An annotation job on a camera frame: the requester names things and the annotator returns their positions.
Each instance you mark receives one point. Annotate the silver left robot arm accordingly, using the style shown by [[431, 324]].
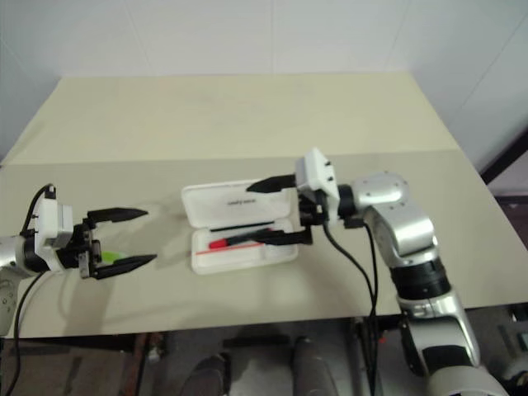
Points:
[[8, 251]]

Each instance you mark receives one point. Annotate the black diagonal frame bar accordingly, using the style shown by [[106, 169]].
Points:
[[505, 154]]

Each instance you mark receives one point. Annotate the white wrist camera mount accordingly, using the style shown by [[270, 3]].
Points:
[[317, 169], [51, 218]]

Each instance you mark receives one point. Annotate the thin black pen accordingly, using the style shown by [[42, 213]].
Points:
[[239, 226]]

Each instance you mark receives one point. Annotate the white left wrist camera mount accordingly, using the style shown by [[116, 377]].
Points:
[[51, 218]]

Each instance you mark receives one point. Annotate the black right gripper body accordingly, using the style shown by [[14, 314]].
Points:
[[313, 210]]

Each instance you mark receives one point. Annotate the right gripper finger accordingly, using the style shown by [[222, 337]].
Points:
[[284, 238], [274, 183]]

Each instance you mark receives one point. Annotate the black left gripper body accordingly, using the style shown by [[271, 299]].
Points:
[[76, 247]]

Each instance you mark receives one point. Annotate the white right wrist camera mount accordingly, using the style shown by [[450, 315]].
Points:
[[317, 169]]

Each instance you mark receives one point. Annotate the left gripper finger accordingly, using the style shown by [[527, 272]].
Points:
[[123, 266], [119, 213]]

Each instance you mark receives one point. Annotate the green marker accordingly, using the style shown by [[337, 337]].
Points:
[[110, 257]]

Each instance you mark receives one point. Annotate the red capped marker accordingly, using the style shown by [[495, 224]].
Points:
[[219, 243]]

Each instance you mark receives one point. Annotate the white pencil case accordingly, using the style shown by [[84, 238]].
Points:
[[231, 206]]

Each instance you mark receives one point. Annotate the thin red pencil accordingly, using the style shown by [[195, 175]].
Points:
[[222, 250]]

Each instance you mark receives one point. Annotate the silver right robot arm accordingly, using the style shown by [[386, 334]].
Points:
[[408, 231]]

